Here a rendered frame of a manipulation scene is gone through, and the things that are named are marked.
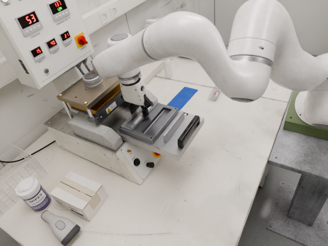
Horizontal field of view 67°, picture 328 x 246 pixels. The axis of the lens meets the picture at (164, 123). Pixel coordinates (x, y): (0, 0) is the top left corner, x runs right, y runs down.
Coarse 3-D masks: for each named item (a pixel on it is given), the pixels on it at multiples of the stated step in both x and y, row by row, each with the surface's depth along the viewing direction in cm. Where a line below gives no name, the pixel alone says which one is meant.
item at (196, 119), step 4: (196, 116) 94; (192, 120) 93; (196, 120) 93; (188, 124) 92; (192, 124) 91; (196, 124) 94; (188, 128) 90; (192, 128) 92; (184, 132) 89; (188, 132) 89; (180, 136) 88; (184, 136) 88; (180, 140) 86; (184, 140) 88; (180, 144) 87
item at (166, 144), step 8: (176, 120) 94; (184, 120) 100; (200, 120) 98; (168, 128) 92; (176, 128) 96; (184, 128) 96; (200, 128) 99; (128, 136) 97; (160, 136) 95; (168, 136) 92; (176, 136) 94; (192, 136) 94; (136, 144) 97; (144, 144) 94; (152, 144) 92; (160, 144) 92; (168, 144) 91; (176, 144) 90; (184, 144) 90; (160, 152) 91; (168, 152) 88; (176, 152) 88
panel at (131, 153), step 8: (128, 144) 102; (128, 152) 102; (136, 152) 105; (144, 152) 108; (152, 152) 111; (128, 160) 102; (144, 160) 108; (152, 160) 111; (136, 168) 104; (144, 168) 108; (152, 168) 111; (144, 176) 107
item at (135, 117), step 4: (152, 104) 105; (140, 108) 104; (148, 108) 103; (136, 112) 103; (140, 112) 102; (132, 116) 101; (136, 116) 101; (140, 116) 100; (128, 120) 99; (132, 120) 99; (136, 120) 99; (140, 120) 98; (124, 124) 98; (128, 124) 97; (132, 124) 97; (132, 128) 95
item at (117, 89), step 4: (116, 88) 108; (120, 88) 108; (112, 92) 106; (116, 92) 106; (104, 96) 105; (108, 96) 105; (112, 96) 104; (100, 100) 103; (104, 100) 103; (108, 100) 103; (72, 104) 106; (96, 104) 101; (100, 104) 101; (104, 104) 101; (72, 108) 108; (76, 108) 107; (80, 108) 104; (84, 108) 102; (92, 108) 100; (96, 108) 99; (100, 108) 100; (84, 112) 104; (92, 112) 101
